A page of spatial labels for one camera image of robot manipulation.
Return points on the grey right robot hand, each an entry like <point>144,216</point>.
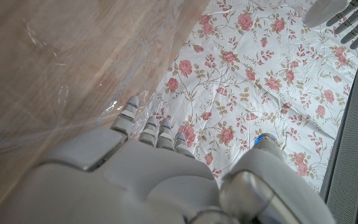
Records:
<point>154,186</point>

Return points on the transparent cling film sheet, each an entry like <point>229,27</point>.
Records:
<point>73,62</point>

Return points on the floral rose backdrop cloth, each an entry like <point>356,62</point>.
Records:
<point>259,87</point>

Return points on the dark mesh partition panel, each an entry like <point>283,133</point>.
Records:
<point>356,155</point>

